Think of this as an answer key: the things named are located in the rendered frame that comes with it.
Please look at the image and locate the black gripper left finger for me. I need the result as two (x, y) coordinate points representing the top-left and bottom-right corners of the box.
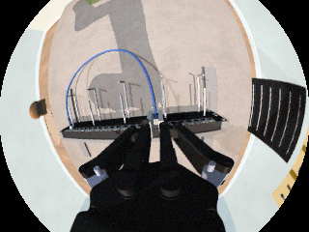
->
(78, 110), (154, 196)

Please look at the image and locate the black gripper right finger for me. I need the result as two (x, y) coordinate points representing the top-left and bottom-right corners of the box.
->
(158, 109), (234, 197)

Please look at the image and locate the white cable plug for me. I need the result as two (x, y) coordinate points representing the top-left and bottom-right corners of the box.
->
(153, 113), (158, 125)

